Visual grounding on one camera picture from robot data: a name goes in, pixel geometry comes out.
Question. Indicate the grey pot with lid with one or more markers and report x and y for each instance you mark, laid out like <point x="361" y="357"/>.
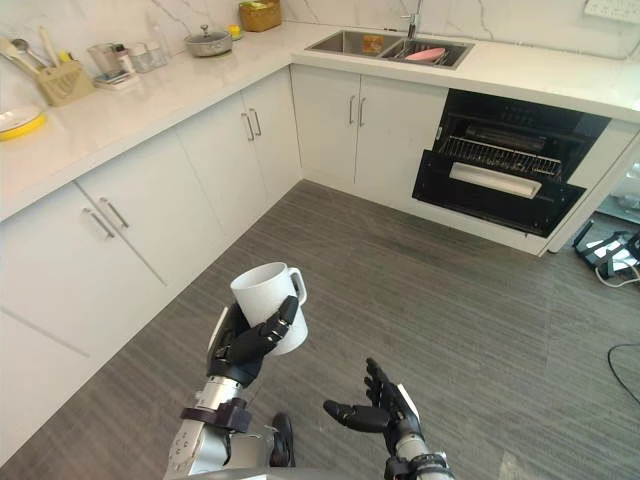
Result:
<point x="210" y="46"/>

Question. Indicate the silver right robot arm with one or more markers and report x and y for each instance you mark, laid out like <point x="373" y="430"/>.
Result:
<point x="415" y="460"/>

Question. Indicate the stainless steel double sink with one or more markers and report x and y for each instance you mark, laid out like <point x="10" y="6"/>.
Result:
<point x="340" y="42"/>

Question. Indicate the beige utensil holder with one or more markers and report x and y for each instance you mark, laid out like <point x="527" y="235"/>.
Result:
<point x="65" y="87"/>

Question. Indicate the black dishwasher door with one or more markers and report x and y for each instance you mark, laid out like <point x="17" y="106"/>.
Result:
<point x="450" y="195"/>

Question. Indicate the small flat tray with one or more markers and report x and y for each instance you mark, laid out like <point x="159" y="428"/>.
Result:
<point x="115" y="81"/>

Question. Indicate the white cabinet door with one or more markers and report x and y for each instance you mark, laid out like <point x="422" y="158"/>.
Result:
<point x="60" y="280"/>
<point x="395" y="145"/>
<point x="30" y="390"/>
<point x="215" y="165"/>
<point x="165" y="200"/>
<point x="280" y="140"/>
<point x="325" y="130"/>

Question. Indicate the clear glass jar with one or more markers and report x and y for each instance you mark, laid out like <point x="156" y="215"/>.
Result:
<point x="147" y="59"/>

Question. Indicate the white wall power strip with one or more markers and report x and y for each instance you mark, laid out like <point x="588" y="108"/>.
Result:
<point x="612" y="7"/>

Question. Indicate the black built-in dishwasher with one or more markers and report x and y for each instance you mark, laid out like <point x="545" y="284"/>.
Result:
<point x="500" y="107"/>

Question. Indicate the metal ladle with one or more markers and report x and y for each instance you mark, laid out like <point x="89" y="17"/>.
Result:
<point x="21" y="45"/>

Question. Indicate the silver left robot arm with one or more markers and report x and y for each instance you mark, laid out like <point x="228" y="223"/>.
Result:
<point x="210" y="445"/>

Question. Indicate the chrome kitchen faucet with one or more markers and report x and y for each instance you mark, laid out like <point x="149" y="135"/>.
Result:
<point x="412" y="22"/>

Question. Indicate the yellow rimmed white plate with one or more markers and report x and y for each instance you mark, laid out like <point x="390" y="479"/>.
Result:
<point x="15" y="120"/>

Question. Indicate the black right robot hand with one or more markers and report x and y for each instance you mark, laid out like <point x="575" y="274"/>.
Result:
<point x="380" y="417"/>

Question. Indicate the clear glass cup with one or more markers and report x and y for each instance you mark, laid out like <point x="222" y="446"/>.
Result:
<point x="102" y="59"/>

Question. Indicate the pink plate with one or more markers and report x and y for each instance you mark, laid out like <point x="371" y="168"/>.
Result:
<point x="425" y="54"/>

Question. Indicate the small yellow object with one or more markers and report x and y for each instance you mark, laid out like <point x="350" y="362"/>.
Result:
<point x="236" y="34"/>

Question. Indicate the small yellow utensil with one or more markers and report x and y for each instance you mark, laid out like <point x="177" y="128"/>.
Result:
<point x="64" y="56"/>

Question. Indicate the sink drying rack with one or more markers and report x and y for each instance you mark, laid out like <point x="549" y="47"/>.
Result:
<point x="452" y="52"/>

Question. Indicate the small bottle with dark cap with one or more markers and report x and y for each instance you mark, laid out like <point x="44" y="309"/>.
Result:
<point x="125" y="62"/>

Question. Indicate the dark robot foot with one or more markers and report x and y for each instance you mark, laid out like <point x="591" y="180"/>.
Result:
<point x="283" y="435"/>

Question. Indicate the woven wicker basket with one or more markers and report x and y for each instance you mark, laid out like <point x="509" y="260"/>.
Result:
<point x="260" y="17"/>

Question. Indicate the orange sponge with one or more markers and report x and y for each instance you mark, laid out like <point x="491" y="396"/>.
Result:
<point x="372" y="44"/>

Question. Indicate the wooden spatula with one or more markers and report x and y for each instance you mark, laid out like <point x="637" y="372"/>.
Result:
<point x="10" y="50"/>

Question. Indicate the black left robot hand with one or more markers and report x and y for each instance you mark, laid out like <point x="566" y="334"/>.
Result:
<point x="245" y="350"/>

